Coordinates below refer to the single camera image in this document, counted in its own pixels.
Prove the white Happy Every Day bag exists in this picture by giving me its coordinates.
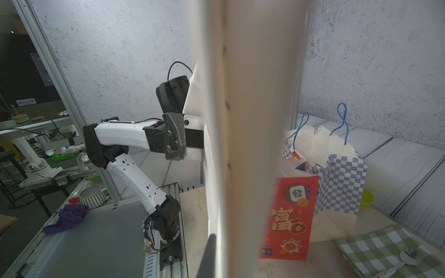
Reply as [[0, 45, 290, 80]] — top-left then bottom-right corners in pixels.
[[186, 1, 311, 278]]

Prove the green checkered cloth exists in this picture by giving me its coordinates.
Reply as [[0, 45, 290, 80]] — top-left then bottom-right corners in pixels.
[[334, 225, 445, 278]]

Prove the striped bowl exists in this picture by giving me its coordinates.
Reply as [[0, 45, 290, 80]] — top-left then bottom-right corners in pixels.
[[79, 185, 107, 209]]

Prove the blue checkered paper bag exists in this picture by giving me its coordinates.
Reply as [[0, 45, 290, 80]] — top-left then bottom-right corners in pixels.
[[282, 103, 368, 216]]

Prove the green plastic bowl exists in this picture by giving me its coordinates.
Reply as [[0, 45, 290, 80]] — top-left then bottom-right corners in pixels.
[[359, 188, 375, 211]]

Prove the red paper gift bag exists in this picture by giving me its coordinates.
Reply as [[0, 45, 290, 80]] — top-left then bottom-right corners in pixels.
[[260, 159, 319, 261]]

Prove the purple cloth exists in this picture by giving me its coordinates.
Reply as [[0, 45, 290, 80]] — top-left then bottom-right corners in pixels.
[[42, 204, 89, 235]]

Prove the left frame post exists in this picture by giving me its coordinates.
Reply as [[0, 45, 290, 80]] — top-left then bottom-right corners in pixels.
[[12, 0, 122, 206]]

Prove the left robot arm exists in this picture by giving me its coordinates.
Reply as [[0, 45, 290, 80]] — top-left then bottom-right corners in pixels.
[[83, 72, 204, 247]]

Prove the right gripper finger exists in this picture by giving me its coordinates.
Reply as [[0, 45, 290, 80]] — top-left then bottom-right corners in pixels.
[[196, 234, 217, 278]]

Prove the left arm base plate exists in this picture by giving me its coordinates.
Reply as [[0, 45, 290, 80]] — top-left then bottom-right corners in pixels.
[[158, 237, 183, 268]]

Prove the metal spoon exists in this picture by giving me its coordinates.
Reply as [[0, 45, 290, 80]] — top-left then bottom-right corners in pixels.
[[373, 249, 423, 278]]

